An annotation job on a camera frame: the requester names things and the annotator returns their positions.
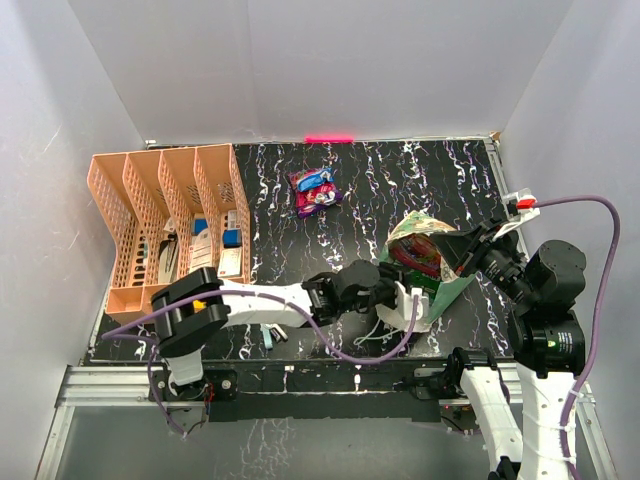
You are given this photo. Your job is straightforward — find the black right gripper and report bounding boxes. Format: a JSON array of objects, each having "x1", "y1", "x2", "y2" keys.
[{"x1": 429, "y1": 214, "x2": 536, "y2": 305}]

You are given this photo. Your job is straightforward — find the green illustrated paper gift bag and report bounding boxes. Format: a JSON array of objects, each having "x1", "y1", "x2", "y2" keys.
[{"x1": 377, "y1": 211, "x2": 472, "y2": 334}]

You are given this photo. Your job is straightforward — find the purple Fox's candy packet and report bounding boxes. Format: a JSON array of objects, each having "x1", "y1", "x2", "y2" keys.
[{"x1": 289, "y1": 170, "x2": 343, "y2": 219}]

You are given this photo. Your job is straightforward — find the blue chocolate snack packet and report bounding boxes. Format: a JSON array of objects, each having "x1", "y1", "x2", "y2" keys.
[{"x1": 294, "y1": 168, "x2": 333, "y2": 192}]

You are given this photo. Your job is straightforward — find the purple berries candy packet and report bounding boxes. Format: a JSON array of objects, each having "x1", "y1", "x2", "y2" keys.
[{"x1": 389, "y1": 234, "x2": 441, "y2": 277}]

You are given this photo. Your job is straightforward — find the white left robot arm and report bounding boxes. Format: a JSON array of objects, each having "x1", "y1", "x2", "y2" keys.
[{"x1": 151, "y1": 260, "x2": 413, "y2": 399}]

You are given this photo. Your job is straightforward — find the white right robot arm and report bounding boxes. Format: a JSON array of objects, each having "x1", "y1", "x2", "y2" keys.
[{"x1": 429, "y1": 221, "x2": 586, "y2": 479}]

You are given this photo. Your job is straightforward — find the small teal white clip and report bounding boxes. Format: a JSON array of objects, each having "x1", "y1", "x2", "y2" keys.
[{"x1": 261, "y1": 324, "x2": 289, "y2": 350}]

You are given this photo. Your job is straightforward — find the white papers in organizer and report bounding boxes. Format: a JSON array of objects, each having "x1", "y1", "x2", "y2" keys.
[{"x1": 158, "y1": 210, "x2": 243, "y2": 284}]

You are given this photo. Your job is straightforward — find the blue box in organizer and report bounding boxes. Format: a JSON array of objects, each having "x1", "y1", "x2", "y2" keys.
[{"x1": 222, "y1": 229, "x2": 242, "y2": 248}]

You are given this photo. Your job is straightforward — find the pink tape strip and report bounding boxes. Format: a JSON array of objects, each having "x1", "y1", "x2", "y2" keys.
[{"x1": 304, "y1": 135, "x2": 354, "y2": 144}]

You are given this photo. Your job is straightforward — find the orange plastic desk organizer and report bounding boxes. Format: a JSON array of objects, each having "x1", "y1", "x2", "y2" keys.
[{"x1": 87, "y1": 144, "x2": 251, "y2": 325}]

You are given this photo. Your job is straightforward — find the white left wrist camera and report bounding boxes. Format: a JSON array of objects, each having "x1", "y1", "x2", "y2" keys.
[{"x1": 376, "y1": 281, "x2": 431, "y2": 333}]

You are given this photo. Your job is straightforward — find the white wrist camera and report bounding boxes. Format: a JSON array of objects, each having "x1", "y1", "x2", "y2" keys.
[
  {"x1": 501, "y1": 188, "x2": 540, "y2": 234},
  {"x1": 376, "y1": 281, "x2": 431, "y2": 333}
]

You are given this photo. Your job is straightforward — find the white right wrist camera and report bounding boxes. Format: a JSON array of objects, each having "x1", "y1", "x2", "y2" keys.
[{"x1": 501, "y1": 188, "x2": 540, "y2": 234}]

